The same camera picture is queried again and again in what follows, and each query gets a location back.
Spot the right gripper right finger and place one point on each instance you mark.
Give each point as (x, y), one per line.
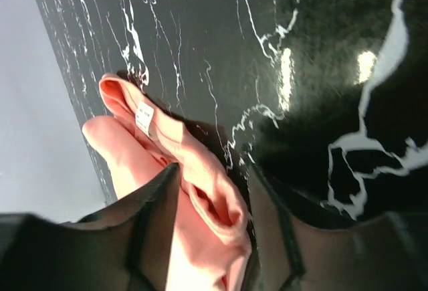
(303, 247)

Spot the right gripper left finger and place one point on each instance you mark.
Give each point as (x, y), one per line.
(124, 246)

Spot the pink t shirt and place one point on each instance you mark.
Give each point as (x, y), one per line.
(211, 245)

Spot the black marble pattern mat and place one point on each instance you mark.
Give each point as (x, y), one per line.
(328, 96)

